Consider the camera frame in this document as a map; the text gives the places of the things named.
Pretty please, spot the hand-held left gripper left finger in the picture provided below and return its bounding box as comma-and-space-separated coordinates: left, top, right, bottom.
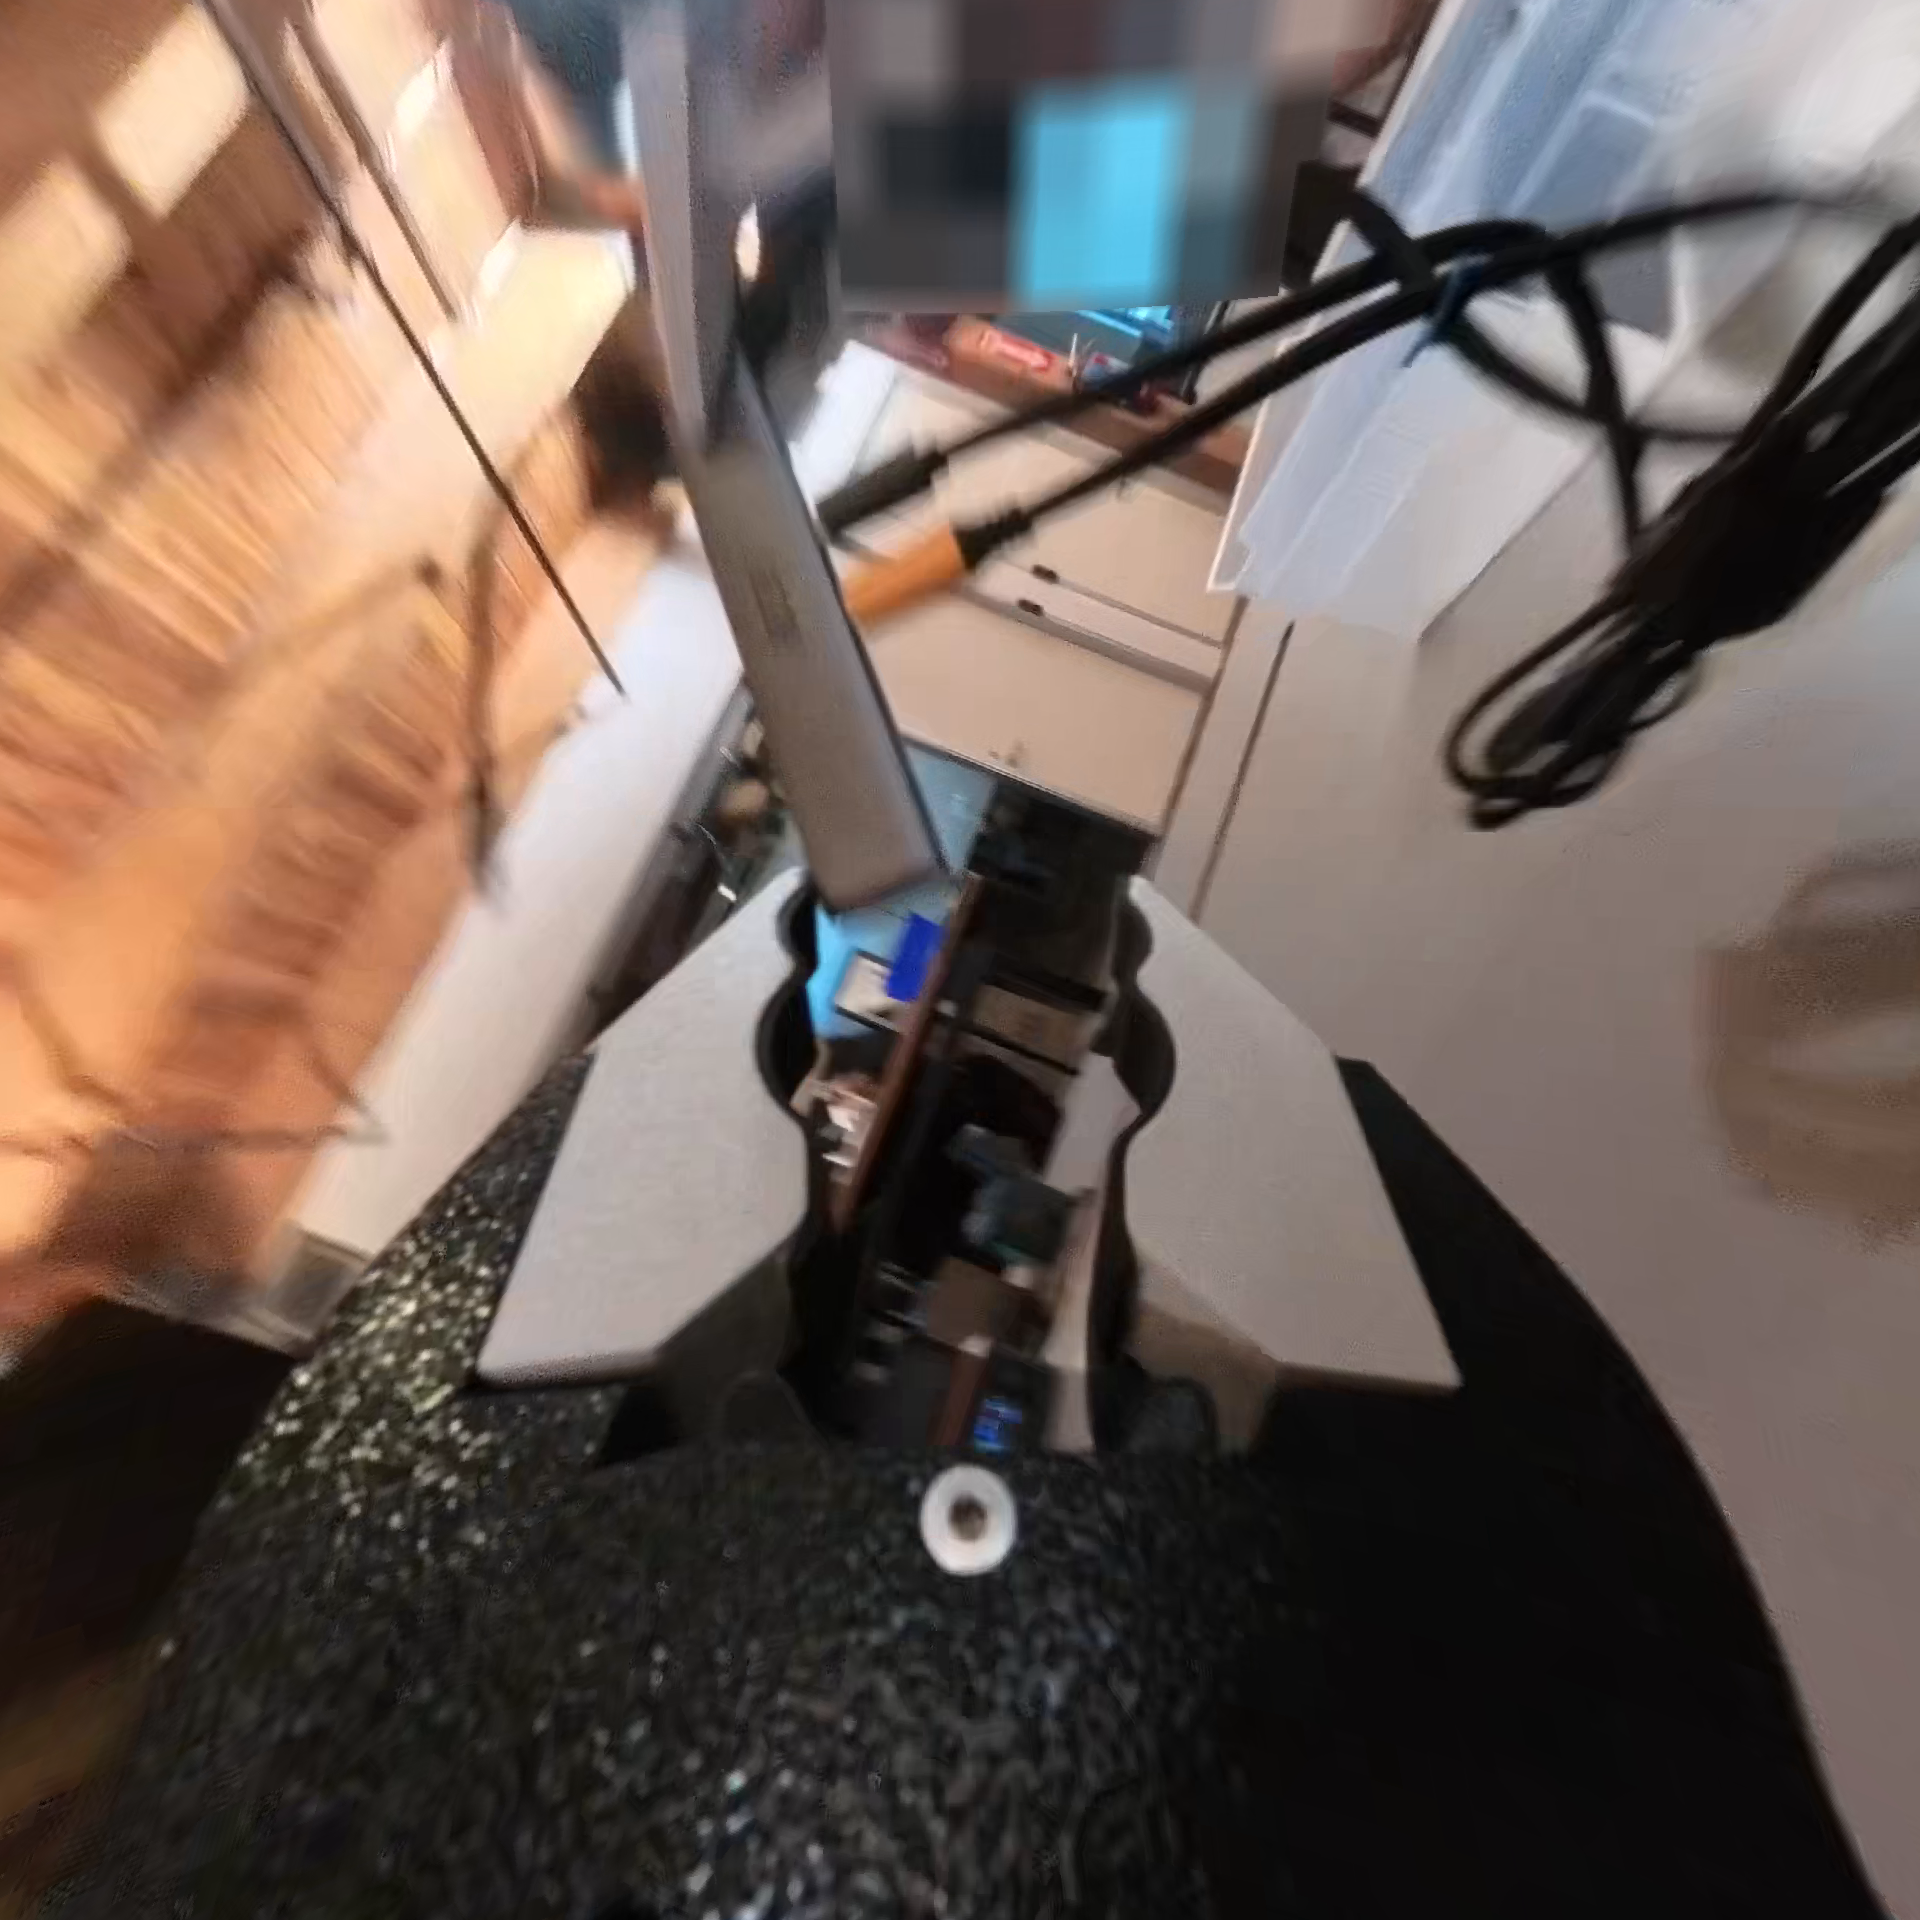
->
479, 865, 835, 1389

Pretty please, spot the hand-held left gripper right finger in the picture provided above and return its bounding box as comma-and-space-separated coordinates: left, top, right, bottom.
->
1101, 872, 1465, 1412

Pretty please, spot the brown circuit board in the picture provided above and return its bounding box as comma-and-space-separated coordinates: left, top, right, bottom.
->
816, 877, 987, 1235

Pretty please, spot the silver metal bar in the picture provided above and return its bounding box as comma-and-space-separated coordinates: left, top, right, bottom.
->
623, 0, 951, 913

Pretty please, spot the white cloth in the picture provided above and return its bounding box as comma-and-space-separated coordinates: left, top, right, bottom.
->
1208, 0, 1920, 601

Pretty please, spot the thin black rod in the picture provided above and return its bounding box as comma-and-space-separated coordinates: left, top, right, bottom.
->
211, 0, 634, 702

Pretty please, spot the orange handled black cable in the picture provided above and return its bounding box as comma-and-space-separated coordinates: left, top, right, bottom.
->
839, 256, 1517, 619

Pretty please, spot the black cable bundle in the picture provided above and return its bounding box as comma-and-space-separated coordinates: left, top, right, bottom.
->
1440, 193, 1920, 833

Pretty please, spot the black plug cable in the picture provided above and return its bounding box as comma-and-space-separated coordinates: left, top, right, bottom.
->
816, 193, 1848, 531

